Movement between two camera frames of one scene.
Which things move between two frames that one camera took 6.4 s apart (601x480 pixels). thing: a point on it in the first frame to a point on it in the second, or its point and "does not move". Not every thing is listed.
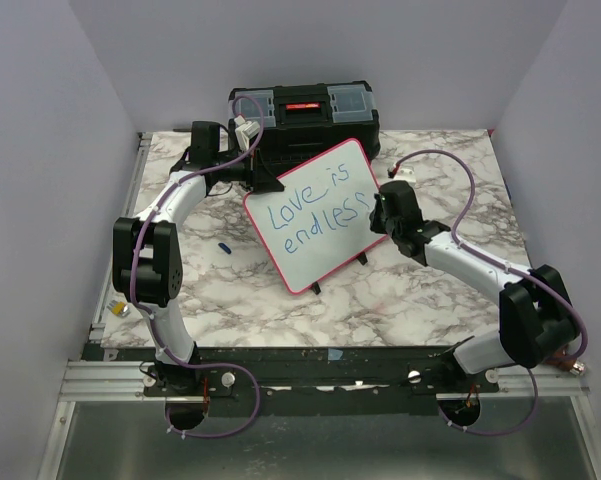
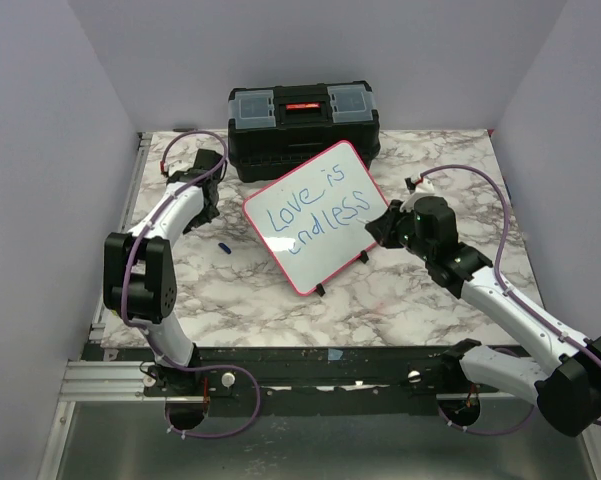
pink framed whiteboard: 321,219 does not move
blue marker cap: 225,248 does not move
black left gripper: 258,176 to 207,217
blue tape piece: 334,354 does not move
